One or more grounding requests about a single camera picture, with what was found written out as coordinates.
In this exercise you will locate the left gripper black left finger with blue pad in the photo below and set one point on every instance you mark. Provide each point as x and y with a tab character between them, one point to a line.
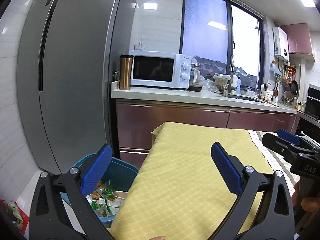
48	218

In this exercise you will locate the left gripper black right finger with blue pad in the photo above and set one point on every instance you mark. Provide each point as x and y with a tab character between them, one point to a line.
274	218

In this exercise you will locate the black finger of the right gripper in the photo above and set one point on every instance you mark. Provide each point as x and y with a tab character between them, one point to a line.
284	143

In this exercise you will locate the green white plastic wrapper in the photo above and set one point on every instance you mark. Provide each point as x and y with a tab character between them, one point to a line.
105	200

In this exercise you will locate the blue plastic trash bin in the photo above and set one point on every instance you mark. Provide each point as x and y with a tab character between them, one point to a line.
122	175

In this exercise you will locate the maroon lower kitchen cabinets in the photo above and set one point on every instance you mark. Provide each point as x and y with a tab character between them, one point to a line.
137	119

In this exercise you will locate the kitchen window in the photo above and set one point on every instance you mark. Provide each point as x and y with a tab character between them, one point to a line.
222	35

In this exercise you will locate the person's right hand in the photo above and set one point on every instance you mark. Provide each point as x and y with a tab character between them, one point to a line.
310	204

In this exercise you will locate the white patterned table runner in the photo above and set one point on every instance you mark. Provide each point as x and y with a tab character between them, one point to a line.
275	161

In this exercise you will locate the red bag on floor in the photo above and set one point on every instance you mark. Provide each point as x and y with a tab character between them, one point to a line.
17	216

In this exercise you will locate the black built-in oven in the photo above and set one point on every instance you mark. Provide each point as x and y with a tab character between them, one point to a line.
308	119

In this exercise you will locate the black frying pan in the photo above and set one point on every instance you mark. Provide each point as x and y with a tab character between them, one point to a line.
294	88

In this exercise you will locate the yellow quilted tablecloth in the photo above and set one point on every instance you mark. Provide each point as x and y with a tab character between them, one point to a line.
178	192

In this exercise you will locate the white countertop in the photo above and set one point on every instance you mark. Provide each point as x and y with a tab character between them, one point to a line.
200	98

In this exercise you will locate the glass jar on counter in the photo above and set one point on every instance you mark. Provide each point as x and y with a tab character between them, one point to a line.
195	83

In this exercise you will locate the white microwave oven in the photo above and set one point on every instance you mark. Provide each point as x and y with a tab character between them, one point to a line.
160	69

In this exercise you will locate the copper steel tumbler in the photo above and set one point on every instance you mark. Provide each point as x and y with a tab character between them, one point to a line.
126	62

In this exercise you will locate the grey refrigerator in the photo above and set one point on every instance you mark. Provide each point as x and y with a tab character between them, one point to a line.
69	53

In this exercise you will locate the pink upper wall cabinet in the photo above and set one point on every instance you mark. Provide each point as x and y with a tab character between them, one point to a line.
299	41

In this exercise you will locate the white wall water heater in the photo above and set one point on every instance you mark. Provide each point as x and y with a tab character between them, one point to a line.
281	46

